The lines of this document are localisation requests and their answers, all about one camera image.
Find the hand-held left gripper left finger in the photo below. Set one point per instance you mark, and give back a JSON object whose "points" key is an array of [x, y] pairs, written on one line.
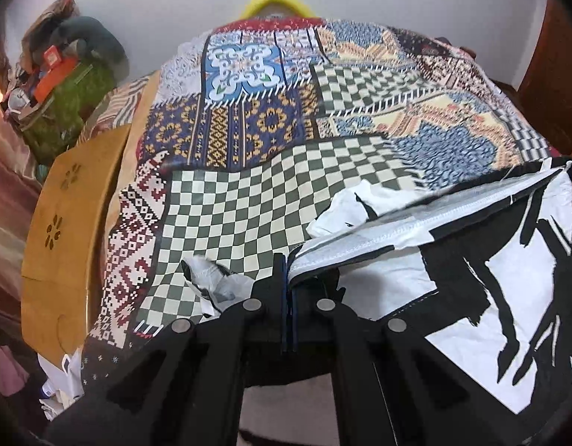
{"points": [[267, 297]]}

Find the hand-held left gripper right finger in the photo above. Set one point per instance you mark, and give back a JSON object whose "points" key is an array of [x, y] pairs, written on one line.
{"points": [[314, 318]]}

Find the black and white patterned shirt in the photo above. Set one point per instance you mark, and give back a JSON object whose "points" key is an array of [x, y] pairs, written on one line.
{"points": [[453, 265]]}

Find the patchwork printed blanket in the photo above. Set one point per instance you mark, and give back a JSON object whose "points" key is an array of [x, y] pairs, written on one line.
{"points": [[249, 204]]}

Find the wooden lap desk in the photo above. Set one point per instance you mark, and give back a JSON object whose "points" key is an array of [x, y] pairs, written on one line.
{"points": [[72, 251]]}

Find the white plastic bag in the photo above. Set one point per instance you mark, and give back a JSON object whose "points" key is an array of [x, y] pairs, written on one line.
{"points": [[58, 385]]}

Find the striped bed sheet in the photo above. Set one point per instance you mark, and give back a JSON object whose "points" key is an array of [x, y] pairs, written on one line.
{"points": [[123, 102]]}

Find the pink cloth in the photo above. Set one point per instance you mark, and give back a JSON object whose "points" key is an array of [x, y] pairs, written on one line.
{"points": [[7, 367]]}

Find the green storage bag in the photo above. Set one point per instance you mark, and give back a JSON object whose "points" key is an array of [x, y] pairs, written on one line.
{"points": [[67, 111]]}

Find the pink curtain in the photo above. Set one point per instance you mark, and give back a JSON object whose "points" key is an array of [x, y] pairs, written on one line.
{"points": [[7, 172]]}

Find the orange box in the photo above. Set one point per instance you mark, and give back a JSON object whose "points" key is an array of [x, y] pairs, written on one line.
{"points": [[56, 81]]}

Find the grey plush toy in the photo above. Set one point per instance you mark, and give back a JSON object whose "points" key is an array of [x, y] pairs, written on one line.
{"points": [[95, 39]]}

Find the small red box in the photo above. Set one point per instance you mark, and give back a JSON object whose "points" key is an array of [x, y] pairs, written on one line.
{"points": [[52, 56]]}

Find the brown bag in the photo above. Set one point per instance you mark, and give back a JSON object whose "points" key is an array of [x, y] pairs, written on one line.
{"points": [[49, 18]]}

